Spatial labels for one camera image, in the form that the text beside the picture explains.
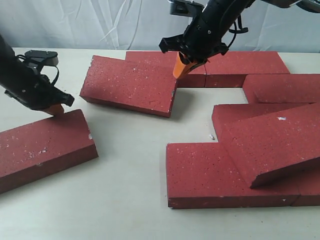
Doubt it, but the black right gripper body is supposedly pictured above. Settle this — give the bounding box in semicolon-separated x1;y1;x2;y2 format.
159;0;252;64

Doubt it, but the pale blue backdrop cloth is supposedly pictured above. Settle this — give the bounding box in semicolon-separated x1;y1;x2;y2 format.
0;0;320;53

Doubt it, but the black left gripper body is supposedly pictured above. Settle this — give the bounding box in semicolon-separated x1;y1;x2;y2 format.
0;37;75;111

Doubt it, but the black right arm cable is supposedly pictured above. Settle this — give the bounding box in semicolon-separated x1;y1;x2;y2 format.
224;14;250;48

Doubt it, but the red brick with silver chip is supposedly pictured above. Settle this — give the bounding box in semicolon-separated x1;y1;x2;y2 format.
0;109;99;193

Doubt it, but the red brick under leaning one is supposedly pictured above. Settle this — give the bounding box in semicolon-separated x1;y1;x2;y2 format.
211;103;306;141

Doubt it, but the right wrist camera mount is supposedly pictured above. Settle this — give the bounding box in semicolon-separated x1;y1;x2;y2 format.
169;0;205;17

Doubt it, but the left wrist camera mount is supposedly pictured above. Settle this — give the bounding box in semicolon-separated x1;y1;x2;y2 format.
24;50;59;67

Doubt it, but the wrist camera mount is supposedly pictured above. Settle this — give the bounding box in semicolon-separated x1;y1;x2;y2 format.
169;0;205;17
24;50;59;67

